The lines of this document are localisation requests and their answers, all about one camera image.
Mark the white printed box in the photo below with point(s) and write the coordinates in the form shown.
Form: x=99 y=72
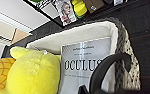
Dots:
x=81 y=63

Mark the yellow plush toy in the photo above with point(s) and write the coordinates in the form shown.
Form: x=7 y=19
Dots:
x=31 y=73

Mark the box with face picture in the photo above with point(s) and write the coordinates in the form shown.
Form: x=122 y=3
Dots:
x=66 y=11

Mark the yellow round toy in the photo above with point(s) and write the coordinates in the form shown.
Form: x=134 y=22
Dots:
x=79 y=8

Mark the brown paper package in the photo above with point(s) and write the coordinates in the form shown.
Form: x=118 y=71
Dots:
x=94 y=5

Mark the black and white package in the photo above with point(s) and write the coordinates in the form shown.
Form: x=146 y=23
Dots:
x=118 y=2

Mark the green and white toy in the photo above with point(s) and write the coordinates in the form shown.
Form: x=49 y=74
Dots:
x=36 y=1

